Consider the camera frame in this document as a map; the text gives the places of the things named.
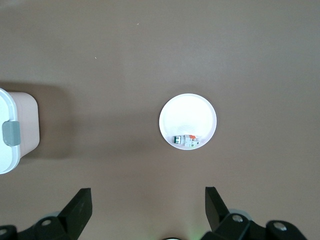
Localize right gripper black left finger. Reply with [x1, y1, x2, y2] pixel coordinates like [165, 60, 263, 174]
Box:
[29, 188, 94, 240]

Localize small green-capped clear item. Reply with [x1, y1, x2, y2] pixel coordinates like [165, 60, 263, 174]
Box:
[171, 133, 202, 148]

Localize white lidded storage box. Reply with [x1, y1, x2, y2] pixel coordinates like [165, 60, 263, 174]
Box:
[0, 87, 41, 175]

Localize pink round plate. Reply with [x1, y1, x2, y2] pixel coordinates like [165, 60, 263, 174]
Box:
[158, 93, 218, 151]

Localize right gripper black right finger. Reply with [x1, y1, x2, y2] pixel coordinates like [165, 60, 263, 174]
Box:
[203, 186, 252, 240]

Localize grey box latch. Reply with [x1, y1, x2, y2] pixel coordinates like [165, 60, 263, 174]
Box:
[1, 120, 21, 147]

